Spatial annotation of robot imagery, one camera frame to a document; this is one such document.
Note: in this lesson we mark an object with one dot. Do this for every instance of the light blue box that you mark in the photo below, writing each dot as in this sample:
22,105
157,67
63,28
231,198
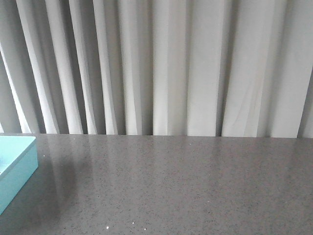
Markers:
18,161

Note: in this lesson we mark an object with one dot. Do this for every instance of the grey pleated curtain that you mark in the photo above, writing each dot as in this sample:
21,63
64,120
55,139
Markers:
216,68

